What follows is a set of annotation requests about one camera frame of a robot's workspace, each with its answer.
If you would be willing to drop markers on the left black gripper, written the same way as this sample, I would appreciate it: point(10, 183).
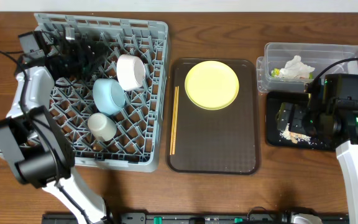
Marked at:
point(81, 55)

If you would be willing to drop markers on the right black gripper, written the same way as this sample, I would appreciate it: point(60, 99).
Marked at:
point(298, 111)

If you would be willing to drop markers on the green snack wrapper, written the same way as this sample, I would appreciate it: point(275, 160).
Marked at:
point(275, 73)

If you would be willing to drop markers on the light blue bowl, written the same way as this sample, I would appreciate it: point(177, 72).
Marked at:
point(108, 95)

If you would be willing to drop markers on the white napkin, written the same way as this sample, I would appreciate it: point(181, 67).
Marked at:
point(295, 68)

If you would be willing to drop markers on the white pink bowl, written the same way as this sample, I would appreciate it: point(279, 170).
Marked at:
point(130, 72)

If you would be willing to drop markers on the small white cup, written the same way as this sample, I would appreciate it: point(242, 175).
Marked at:
point(102, 127)

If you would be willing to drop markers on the yellow round plate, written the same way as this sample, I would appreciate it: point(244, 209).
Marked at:
point(211, 85)

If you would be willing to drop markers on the wooden chopstick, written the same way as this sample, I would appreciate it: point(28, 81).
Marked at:
point(172, 121)
point(175, 121)

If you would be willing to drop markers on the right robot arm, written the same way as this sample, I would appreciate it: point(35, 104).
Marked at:
point(331, 117)

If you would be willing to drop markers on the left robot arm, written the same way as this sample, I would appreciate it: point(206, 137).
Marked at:
point(32, 143)

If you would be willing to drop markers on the black waste tray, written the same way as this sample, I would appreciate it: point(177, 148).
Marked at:
point(273, 102)

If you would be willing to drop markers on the spilled rice leftovers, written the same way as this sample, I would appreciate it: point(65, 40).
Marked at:
point(291, 139)

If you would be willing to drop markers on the clear plastic bin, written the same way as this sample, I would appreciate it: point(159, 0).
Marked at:
point(277, 54)

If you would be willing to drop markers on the dark brown serving tray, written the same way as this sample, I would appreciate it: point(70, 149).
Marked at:
point(225, 141)

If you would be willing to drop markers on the grey plastic dish rack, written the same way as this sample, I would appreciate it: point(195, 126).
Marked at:
point(135, 147)

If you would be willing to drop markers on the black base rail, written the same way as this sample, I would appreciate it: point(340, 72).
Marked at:
point(141, 218)

